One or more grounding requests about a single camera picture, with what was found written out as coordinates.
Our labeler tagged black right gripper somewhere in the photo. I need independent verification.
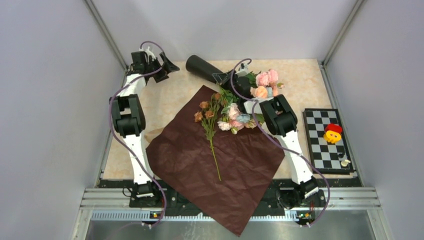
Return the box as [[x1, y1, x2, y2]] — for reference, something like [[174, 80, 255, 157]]
[[213, 70, 242, 100]]

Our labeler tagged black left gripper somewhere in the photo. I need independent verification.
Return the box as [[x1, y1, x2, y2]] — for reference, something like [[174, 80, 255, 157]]
[[143, 52, 178, 83]]

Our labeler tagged colourful artificial flower bunch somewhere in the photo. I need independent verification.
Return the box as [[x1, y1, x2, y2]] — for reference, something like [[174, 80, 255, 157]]
[[217, 69, 284, 135]]

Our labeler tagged brown small rose stem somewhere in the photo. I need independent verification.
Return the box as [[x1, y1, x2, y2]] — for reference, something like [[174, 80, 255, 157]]
[[194, 92, 222, 181]]

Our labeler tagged black cylindrical vase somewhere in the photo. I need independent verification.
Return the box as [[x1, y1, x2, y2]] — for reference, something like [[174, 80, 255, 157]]
[[185, 55, 227, 85]]

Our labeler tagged beige satin ribbon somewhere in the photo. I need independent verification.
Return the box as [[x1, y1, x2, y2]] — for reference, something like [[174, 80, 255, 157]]
[[144, 128, 164, 142]]

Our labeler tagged red paper bouquet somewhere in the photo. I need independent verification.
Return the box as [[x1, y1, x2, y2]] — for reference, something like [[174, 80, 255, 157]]
[[146, 86, 285, 236]]

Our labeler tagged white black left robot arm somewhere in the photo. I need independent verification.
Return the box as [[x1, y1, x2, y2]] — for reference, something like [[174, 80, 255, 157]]
[[109, 49, 179, 207]]

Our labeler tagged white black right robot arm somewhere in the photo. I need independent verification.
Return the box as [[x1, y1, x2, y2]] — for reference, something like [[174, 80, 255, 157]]
[[211, 69, 319, 206]]

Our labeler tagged red yellow toy block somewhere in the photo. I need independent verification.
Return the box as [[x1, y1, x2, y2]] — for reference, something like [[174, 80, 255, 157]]
[[323, 123, 343, 144]]

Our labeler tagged black white checkerboard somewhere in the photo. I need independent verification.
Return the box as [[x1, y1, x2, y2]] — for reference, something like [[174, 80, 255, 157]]
[[302, 108, 355, 175]]

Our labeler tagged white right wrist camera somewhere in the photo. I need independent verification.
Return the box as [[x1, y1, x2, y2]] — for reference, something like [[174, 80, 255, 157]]
[[236, 63, 250, 77]]

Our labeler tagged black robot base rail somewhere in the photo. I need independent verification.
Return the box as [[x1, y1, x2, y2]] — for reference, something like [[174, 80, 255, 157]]
[[122, 179, 326, 220]]

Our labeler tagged white toothed cable duct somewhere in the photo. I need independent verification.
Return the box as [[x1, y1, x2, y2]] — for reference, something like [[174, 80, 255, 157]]
[[90, 209, 312, 222]]

